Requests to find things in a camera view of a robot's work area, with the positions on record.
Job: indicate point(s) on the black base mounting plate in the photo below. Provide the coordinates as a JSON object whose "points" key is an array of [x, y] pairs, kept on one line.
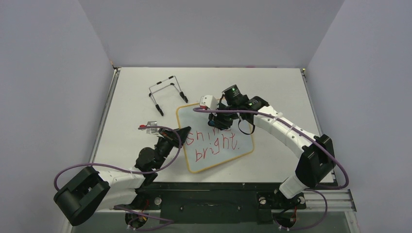
{"points": [[219, 217]]}

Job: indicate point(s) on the blue black whiteboard eraser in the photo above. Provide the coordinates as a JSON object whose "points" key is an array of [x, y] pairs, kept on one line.
{"points": [[211, 123]]}

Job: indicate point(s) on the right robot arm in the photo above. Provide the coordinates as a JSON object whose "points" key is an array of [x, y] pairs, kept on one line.
{"points": [[315, 153]]}

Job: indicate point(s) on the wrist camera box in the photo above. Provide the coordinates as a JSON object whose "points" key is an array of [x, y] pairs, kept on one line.
{"points": [[151, 127], [209, 102]]}

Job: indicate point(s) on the aluminium frame rail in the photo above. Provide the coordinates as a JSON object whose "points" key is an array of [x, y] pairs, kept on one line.
{"points": [[322, 201]]}

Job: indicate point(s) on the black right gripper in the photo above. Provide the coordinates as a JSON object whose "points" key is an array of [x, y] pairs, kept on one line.
{"points": [[220, 119]]}

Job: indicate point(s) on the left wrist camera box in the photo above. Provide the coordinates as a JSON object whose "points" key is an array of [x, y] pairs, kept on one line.
{"points": [[151, 127]]}

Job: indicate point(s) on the black wire easel stand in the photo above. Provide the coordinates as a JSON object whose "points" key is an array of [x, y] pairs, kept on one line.
{"points": [[165, 88]]}

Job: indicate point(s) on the yellow framed whiteboard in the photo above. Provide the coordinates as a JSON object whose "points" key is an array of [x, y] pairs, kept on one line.
{"points": [[206, 146]]}

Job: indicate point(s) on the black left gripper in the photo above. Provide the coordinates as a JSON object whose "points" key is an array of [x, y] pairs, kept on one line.
{"points": [[170, 137]]}

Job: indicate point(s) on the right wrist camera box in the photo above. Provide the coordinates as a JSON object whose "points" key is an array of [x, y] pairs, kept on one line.
{"points": [[209, 102]]}

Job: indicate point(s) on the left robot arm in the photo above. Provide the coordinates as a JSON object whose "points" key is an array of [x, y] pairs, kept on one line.
{"points": [[83, 189]]}

